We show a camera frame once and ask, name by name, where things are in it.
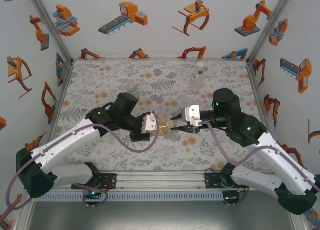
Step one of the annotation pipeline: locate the orange claw gripper wall sticker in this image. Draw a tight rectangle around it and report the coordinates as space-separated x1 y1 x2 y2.
171 0 211 37
307 118 320 144
6 56 33 99

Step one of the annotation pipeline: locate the orange milling machine wall sticker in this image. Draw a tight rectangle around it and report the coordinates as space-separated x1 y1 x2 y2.
51 3 81 37

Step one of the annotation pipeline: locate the aluminium frame post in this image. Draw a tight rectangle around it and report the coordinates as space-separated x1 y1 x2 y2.
24 0 75 64
246 0 297 64

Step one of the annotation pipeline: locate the purple cable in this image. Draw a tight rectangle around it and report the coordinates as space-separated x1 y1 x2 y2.
198 121 320 227
4 111 161 210

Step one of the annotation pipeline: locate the yellow label tea bottle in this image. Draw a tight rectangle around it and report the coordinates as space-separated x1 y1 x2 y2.
158 116 173 135

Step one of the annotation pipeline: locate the orange conveyor machine wall sticker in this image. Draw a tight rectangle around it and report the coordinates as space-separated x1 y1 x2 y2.
97 1 149 37
279 57 313 94

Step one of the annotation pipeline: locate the blue conveyor wall sticker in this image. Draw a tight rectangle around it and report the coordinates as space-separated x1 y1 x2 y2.
55 52 65 87

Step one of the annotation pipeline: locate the clear bottle green label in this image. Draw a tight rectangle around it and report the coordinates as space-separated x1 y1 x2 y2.
189 64 205 92

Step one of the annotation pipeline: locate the aluminium frame rail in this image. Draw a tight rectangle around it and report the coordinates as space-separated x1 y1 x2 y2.
23 170 276 192
246 59 288 175
71 56 250 62
23 59 76 175

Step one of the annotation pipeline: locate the white slotted cable duct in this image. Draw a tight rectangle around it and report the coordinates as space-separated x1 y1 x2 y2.
32 191 226 203

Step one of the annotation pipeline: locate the green tinted plastic bottle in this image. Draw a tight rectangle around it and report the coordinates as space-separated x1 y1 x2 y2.
127 85 141 100

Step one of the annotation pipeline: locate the floral print tablecloth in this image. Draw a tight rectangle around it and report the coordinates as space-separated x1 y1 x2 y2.
43 58 276 172

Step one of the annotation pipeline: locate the aluminium frame leg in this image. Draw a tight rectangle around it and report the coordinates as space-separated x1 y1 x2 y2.
13 197 36 230

